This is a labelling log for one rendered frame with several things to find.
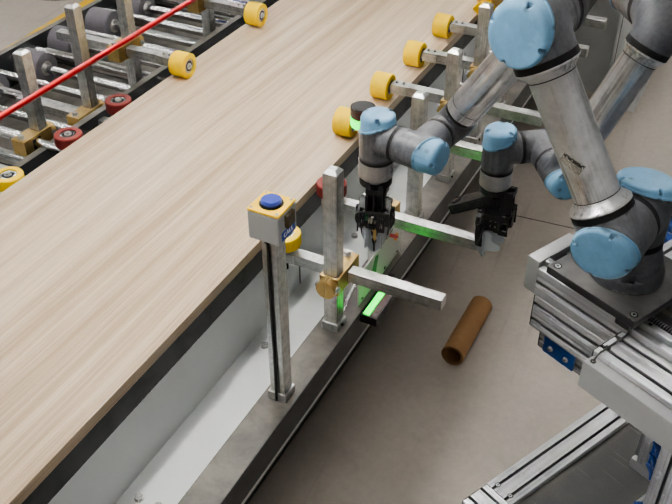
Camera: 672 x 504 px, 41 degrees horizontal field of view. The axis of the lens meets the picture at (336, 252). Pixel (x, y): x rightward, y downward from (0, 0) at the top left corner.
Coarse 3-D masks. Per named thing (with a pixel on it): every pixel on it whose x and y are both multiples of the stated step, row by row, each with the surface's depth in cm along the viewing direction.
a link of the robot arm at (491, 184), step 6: (480, 168) 209; (480, 174) 209; (480, 180) 210; (486, 180) 207; (492, 180) 206; (498, 180) 206; (504, 180) 206; (510, 180) 208; (486, 186) 208; (492, 186) 207; (498, 186) 207; (504, 186) 207; (510, 186) 210; (498, 192) 209
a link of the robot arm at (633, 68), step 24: (648, 0) 176; (648, 24) 176; (624, 48) 182; (648, 48) 176; (624, 72) 181; (648, 72) 180; (600, 96) 185; (624, 96) 182; (600, 120) 186; (552, 168) 193; (552, 192) 193
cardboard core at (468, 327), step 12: (480, 300) 323; (468, 312) 319; (480, 312) 319; (468, 324) 313; (480, 324) 317; (456, 336) 308; (468, 336) 309; (444, 348) 306; (456, 348) 304; (468, 348) 308; (456, 360) 308
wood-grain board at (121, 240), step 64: (320, 0) 334; (384, 0) 334; (448, 0) 334; (256, 64) 291; (320, 64) 291; (384, 64) 291; (128, 128) 258; (192, 128) 258; (256, 128) 258; (320, 128) 258; (64, 192) 231; (128, 192) 231; (192, 192) 231; (256, 192) 231; (0, 256) 210; (64, 256) 210; (128, 256) 210; (192, 256) 210; (0, 320) 192; (64, 320) 192; (128, 320) 192; (192, 320) 195; (0, 384) 177; (64, 384) 177; (128, 384) 179; (0, 448) 164; (64, 448) 165
